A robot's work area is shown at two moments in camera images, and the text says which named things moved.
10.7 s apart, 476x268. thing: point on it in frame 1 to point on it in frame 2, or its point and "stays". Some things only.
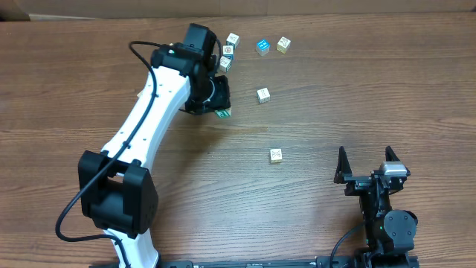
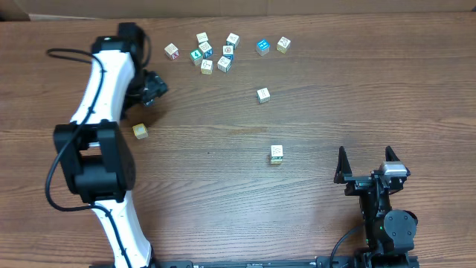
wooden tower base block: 276,155 stays
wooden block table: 263,95 stays
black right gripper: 358,184 stays
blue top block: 262,47 stays
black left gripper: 219,99 to 158,87
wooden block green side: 223,113 to 277,150
